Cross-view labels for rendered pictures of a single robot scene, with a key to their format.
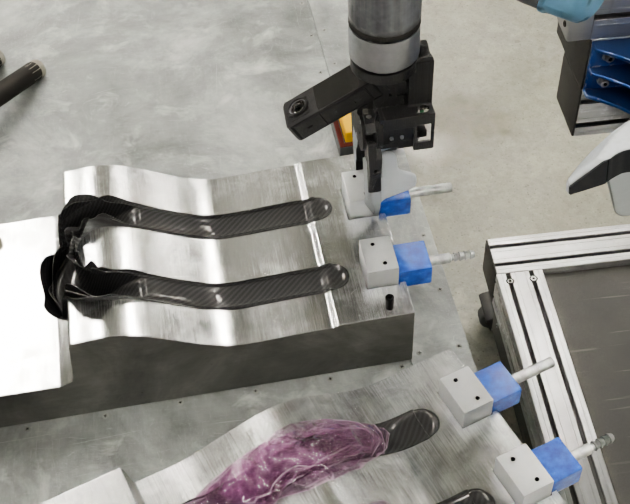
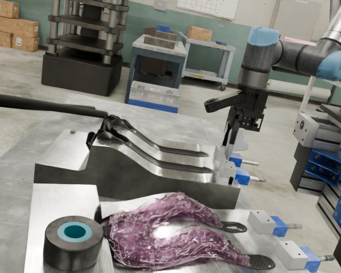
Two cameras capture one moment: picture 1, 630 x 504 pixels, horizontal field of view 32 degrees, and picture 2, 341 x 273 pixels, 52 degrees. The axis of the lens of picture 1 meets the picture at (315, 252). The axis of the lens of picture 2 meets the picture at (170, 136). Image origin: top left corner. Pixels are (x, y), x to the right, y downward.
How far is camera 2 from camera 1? 0.61 m
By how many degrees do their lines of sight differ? 30
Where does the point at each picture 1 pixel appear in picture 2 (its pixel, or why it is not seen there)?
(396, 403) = (227, 218)
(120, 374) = (105, 173)
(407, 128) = (250, 121)
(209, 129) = not seen: hidden behind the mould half
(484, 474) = (269, 252)
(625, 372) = not seen: outside the picture
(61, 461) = not seen: hidden behind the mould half
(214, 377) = (144, 193)
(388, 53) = (255, 76)
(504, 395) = (280, 226)
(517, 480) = (289, 251)
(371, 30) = (251, 64)
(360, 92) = (237, 96)
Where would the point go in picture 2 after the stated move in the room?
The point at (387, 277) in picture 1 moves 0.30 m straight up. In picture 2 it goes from (230, 173) to (264, 56)
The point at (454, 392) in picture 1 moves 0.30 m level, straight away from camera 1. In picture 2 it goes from (257, 215) to (268, 168)
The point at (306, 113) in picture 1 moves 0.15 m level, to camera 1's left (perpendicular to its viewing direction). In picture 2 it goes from (214, 101) to (161, 89)
